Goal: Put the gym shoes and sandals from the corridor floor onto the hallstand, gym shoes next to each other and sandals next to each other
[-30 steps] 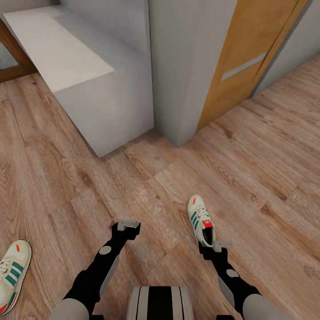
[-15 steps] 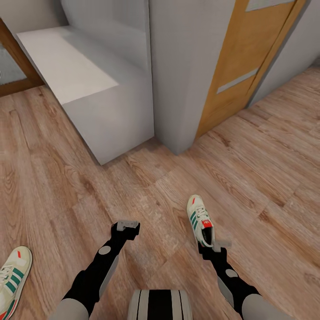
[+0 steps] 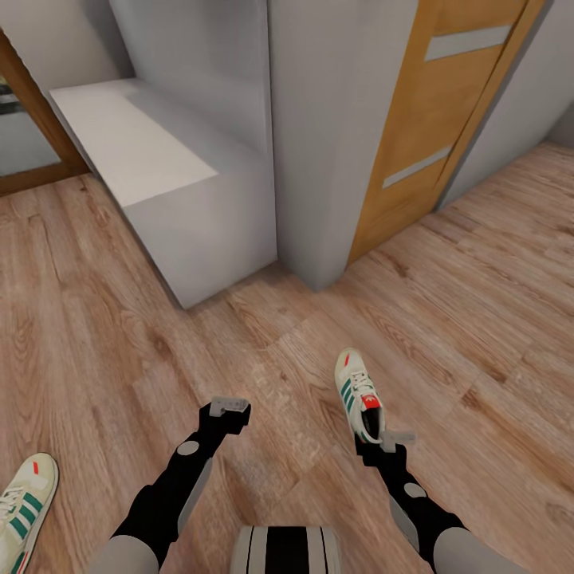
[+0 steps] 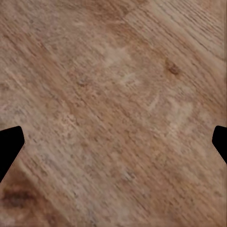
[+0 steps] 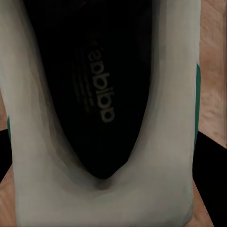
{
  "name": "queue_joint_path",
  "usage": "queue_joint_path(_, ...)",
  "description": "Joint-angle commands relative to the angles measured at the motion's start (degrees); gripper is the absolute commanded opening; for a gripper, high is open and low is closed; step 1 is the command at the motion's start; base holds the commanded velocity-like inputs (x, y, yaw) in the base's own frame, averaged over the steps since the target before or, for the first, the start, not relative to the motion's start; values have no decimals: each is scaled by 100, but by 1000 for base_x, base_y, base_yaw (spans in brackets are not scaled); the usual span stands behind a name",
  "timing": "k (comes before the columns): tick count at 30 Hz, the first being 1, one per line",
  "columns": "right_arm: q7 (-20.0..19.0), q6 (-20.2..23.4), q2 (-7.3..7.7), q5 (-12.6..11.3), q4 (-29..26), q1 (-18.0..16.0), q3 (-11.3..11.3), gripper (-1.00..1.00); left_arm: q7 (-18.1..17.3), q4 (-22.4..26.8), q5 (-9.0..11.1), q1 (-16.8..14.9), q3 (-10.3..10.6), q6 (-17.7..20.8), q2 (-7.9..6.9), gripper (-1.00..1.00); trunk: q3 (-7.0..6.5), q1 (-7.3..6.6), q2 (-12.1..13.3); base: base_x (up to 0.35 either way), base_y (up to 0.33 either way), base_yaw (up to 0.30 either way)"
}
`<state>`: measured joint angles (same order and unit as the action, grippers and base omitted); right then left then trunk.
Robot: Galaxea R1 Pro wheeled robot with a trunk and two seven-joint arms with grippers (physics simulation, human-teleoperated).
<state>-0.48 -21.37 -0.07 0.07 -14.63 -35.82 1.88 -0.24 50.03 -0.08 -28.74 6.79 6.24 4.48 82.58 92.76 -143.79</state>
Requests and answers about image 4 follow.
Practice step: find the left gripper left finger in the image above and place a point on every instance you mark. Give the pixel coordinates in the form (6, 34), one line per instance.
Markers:
(11, 142)

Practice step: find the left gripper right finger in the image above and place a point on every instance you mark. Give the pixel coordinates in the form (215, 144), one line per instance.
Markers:
(219, 140)

